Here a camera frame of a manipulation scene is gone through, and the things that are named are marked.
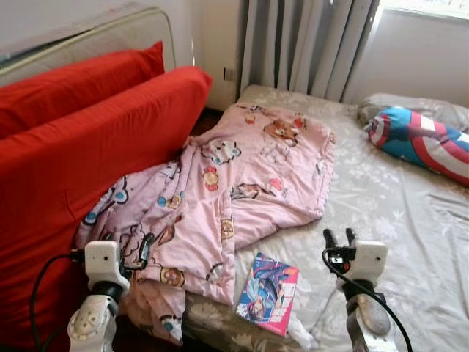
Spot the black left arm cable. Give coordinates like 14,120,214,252
29,252,87,352

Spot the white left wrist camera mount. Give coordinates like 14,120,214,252
84,241,131,294

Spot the grey striped curtain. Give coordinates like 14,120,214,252
240,0,382,102

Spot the bed with grey floral sheet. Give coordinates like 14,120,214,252
183,84,469,352

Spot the colourful comic book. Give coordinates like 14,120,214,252
236,253,300,337

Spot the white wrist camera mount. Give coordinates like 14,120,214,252
344,241,388,283
84,241,131,294

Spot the thin red pillow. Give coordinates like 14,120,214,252
0,41,166,140

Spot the beige headboard with gold trim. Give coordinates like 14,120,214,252
0,6,177,87

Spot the blue red striped star bolster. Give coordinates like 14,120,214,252
366,106,469,186

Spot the grey floral pillow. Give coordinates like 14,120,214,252
357,93,469,133

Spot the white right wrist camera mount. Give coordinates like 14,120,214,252
344,241,388,283

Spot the pink cartoon print blanket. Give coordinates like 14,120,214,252
73,103,336,345

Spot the thick red bolster pillow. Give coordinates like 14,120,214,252
0,66,213,350

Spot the bright window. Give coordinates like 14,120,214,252
381,0,469,20

